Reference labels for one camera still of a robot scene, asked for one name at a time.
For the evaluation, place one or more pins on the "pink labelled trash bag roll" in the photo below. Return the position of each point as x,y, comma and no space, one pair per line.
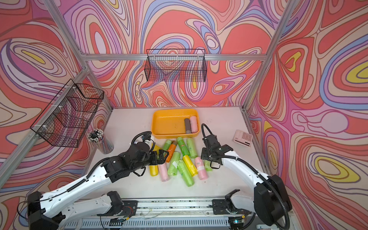
202,173

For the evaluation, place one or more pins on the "metal base rail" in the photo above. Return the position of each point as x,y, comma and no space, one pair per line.
204,213

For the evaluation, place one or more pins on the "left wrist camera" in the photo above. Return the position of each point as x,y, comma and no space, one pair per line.
149,142

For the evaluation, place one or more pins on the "yellow trash bag roll centre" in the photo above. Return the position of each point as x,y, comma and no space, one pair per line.
190,166

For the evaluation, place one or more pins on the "yellow trash bag roll left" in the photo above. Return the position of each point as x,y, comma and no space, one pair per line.
154,171

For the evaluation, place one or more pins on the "black wire basket on left wall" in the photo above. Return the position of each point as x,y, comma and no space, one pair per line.
67,120

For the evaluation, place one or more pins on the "dark grey trash bag roll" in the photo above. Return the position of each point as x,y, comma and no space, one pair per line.
188,126

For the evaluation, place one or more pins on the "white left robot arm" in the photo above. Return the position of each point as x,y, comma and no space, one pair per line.
52,210

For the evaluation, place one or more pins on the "yellow plastic storage box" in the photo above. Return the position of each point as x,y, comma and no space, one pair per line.
169,123

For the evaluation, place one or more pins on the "black wire basket on wall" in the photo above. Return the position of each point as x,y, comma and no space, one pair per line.
67,120
176,64

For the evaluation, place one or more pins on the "yellow trash bag roll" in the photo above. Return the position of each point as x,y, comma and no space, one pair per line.
154,171
190,166

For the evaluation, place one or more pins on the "pencil holder cup with pencils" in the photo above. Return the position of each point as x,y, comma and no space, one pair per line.
99,139

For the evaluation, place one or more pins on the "pink calculator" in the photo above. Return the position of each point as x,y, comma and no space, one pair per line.
243,138

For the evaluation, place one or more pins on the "black wire basket on back wall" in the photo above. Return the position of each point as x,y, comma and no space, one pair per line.
176,64

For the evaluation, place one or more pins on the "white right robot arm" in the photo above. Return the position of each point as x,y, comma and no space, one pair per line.
269,199

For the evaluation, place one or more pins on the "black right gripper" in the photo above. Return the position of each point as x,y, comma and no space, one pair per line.
204,154

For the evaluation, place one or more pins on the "light green trash bag roll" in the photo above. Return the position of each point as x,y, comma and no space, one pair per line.
207,165

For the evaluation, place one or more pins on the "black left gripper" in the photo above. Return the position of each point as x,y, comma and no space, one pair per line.
162,159

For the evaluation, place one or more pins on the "green roll beside orange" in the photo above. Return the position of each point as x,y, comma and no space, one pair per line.
167,144

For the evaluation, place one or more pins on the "yellow roll upper left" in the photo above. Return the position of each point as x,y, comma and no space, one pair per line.
156,148

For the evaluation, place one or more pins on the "large green trash bag roll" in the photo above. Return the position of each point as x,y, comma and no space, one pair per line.
186,175

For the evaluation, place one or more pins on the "light green roll upper right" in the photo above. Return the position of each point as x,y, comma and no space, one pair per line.
192,148

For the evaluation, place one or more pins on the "orange trash bag roll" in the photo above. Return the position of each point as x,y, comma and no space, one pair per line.
171,150

